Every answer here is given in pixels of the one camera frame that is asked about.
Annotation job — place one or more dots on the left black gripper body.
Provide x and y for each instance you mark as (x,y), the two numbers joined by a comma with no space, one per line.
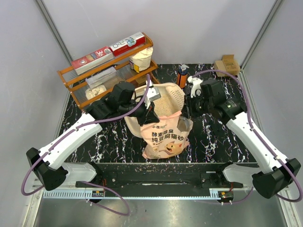
(142,110)

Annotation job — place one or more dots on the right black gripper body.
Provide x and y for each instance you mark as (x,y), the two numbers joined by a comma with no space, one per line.
(196,106)

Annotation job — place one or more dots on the pink cat litter bag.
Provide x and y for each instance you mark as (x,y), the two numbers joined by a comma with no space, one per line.
(163,139)

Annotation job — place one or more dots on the metal litter scoop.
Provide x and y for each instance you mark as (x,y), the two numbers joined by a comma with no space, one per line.
(184,124)

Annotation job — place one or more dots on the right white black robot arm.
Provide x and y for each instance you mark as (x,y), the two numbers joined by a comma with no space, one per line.
(275,171)

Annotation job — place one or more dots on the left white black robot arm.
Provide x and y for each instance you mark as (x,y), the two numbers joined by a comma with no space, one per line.
(48,163)

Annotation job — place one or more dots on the beige plastic litter box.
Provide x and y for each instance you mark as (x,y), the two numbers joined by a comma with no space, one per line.
(171,101)

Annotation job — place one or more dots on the clear plastic box on shelf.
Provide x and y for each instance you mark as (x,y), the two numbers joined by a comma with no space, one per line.
(101,78)

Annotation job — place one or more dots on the brown cardboard box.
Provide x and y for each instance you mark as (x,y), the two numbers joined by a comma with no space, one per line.
(228,64)

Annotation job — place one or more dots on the red white box right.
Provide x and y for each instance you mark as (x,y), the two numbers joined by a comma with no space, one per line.
(127,44)

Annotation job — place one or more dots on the red white box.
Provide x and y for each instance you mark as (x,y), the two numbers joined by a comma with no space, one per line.
(92,60)
(127,44)

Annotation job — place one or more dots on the red white box left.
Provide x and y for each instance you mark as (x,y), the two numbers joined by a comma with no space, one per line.
(92,60)

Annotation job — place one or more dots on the orange pump bottle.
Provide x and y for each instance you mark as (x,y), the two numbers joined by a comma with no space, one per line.
(182,75)

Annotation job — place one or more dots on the white paper bag upper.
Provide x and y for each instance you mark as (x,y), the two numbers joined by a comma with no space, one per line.
(141,60)

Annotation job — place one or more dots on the white paper bag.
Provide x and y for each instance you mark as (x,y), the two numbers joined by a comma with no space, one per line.
(93,92)
(141,60)

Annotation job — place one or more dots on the white paper bag lower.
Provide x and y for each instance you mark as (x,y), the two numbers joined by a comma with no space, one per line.
(93,92)

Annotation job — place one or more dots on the orange wooden shelf rack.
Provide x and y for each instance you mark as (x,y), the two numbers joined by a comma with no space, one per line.
(77,85)

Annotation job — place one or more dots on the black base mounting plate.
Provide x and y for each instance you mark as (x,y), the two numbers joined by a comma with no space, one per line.
(161,179)

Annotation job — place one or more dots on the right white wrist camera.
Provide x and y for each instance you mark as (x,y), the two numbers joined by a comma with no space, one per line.
(196,86)

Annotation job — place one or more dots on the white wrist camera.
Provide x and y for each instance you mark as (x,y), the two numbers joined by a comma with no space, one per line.
(151,93)
(196,86)

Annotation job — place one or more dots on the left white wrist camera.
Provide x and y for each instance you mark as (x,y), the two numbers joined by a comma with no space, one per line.
(151,93)

